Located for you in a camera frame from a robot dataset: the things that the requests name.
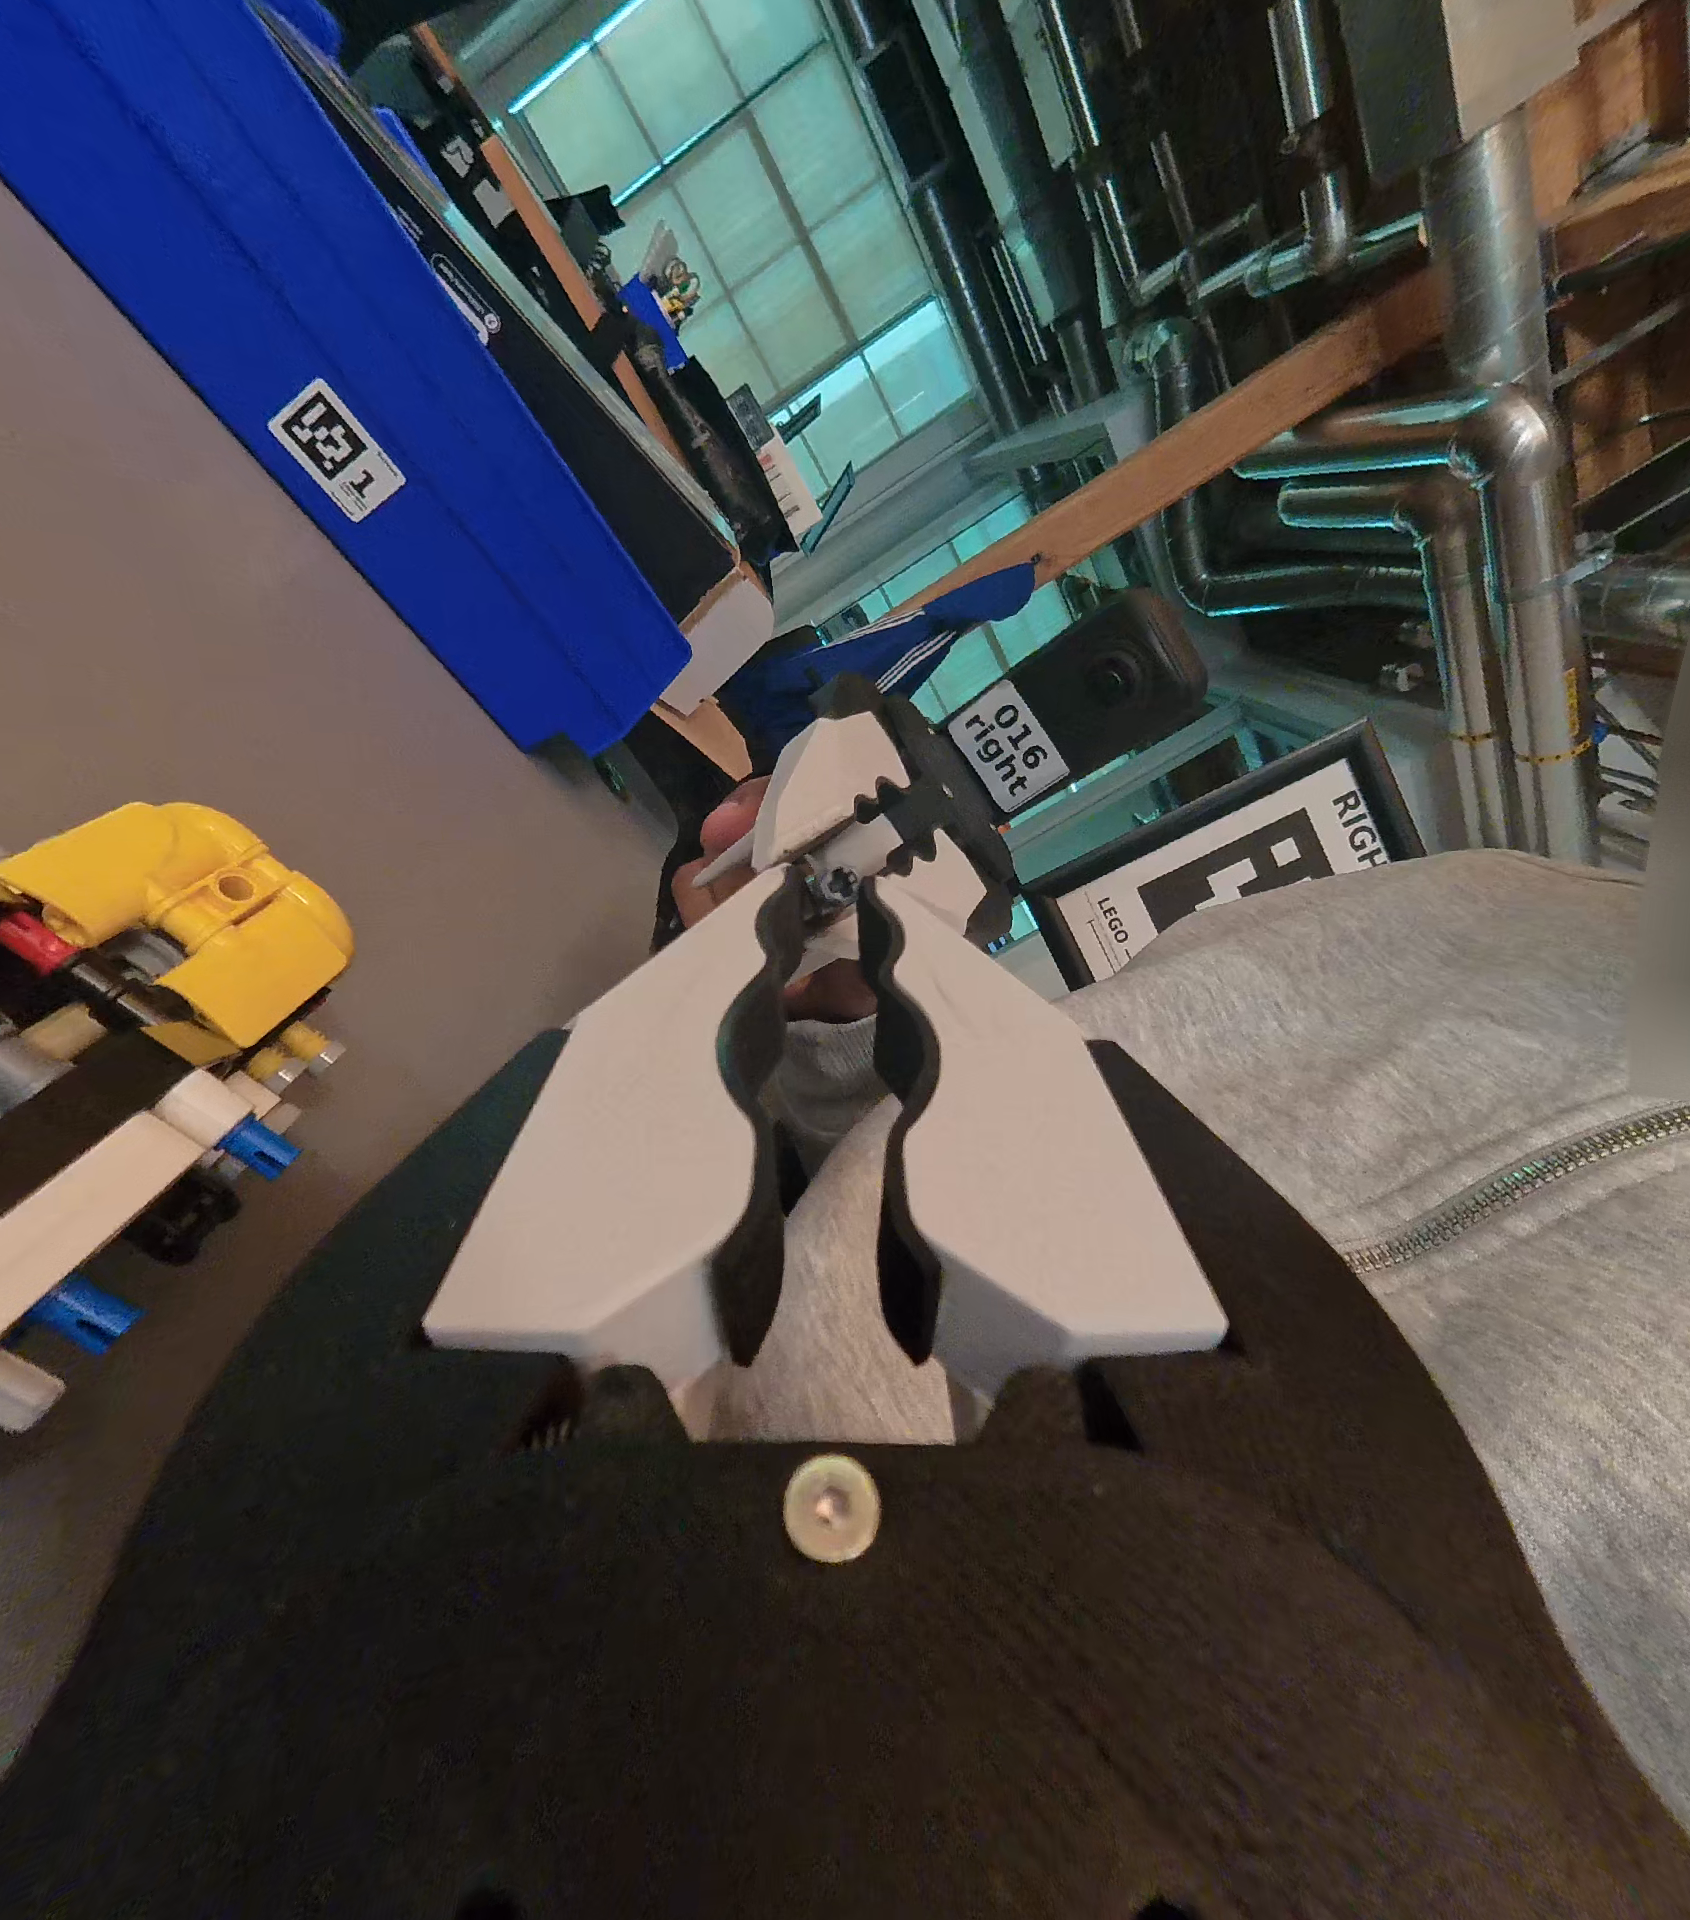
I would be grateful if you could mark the yellow black white lego model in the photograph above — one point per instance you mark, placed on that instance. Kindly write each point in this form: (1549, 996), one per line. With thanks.
(208, 915)

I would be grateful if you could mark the person's right hand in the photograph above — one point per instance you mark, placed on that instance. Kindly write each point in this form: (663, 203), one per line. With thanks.
(728, 818)

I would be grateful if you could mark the grey zip hoodie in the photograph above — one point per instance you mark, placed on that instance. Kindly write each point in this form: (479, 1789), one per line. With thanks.
(1461, 1140)

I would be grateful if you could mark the wooden beam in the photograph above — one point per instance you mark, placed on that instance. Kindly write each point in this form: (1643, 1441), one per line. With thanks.
(1236, 405)

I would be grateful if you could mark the black framed tag sign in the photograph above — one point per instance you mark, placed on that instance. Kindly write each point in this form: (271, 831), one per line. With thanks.
(1236, 884)

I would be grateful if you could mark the blue plastic storage bin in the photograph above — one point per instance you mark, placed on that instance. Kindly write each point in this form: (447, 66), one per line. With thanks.
(261, 344)

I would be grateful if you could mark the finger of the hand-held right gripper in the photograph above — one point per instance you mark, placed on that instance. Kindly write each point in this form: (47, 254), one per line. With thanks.
(958, 892)
(823, 787)

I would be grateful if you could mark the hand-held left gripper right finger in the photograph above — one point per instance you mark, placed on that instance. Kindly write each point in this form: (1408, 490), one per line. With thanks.
(1040, 1184)

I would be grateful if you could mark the grey lego axle piece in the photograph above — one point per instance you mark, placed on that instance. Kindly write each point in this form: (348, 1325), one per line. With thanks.
(827, 884)

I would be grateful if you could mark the metal ceiling pipes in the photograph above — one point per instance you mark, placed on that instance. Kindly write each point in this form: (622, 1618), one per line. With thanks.
(1498, 480)

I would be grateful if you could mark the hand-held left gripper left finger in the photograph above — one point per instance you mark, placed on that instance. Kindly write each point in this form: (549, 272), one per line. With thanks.
(590, 1184)

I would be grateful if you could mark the large glass window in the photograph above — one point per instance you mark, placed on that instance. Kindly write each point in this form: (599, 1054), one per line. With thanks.
(786, 194)

